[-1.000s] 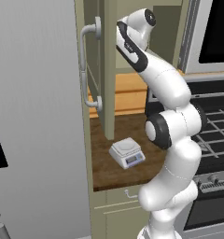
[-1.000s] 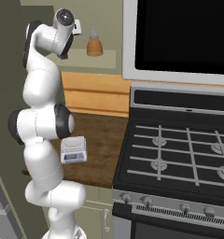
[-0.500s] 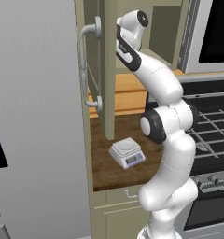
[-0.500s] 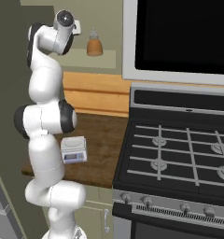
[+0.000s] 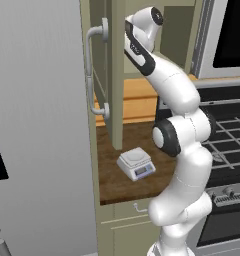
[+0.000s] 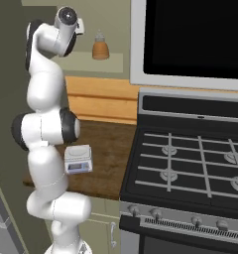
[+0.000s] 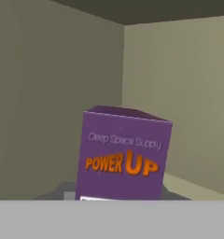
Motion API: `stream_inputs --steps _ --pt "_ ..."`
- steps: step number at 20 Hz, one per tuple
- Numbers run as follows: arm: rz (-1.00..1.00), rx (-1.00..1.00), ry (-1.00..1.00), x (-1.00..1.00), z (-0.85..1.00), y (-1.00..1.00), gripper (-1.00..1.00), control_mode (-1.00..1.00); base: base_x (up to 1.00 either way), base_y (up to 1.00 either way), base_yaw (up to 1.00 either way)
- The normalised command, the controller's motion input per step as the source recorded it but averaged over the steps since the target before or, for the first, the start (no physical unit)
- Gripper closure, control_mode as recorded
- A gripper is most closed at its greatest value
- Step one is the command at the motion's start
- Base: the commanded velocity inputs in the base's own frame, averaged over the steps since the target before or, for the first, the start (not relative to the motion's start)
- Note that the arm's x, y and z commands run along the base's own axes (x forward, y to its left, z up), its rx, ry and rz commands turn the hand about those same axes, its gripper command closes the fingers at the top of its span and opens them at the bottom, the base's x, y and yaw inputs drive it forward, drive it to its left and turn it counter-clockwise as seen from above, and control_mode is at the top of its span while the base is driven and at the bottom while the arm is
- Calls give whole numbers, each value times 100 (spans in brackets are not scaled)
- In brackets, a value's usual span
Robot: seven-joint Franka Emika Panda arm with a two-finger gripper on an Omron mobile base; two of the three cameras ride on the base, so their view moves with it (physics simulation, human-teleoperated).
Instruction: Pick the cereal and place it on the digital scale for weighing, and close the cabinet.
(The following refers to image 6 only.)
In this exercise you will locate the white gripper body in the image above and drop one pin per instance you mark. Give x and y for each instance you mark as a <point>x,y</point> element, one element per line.
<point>80,27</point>

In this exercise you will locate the olive drawer front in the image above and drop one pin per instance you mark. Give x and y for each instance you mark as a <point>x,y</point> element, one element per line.
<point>106,205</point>

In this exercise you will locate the black and steel stove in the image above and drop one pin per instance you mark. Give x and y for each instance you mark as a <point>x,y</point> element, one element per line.
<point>187,158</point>

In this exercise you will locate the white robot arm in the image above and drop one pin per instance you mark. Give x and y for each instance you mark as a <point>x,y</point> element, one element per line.
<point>45,96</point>

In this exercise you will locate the steel stove knob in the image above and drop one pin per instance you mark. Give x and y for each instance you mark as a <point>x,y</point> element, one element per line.
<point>156,214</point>
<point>196,220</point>
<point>134,210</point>
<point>222,225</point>

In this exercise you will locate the brown jar with grey lid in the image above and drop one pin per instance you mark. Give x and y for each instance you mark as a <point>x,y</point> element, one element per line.
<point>100,49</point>

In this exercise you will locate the white digital scale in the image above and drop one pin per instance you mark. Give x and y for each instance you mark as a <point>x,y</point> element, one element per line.
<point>77,157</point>

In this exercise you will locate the olive base cabinet door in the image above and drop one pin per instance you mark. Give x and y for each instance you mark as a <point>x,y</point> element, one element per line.
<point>97,234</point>

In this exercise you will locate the white microwave oven, black door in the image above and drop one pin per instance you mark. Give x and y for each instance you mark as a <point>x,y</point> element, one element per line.
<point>190,36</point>

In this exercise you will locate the olive wall cabinet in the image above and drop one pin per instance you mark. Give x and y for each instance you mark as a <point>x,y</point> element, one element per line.
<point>101,66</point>

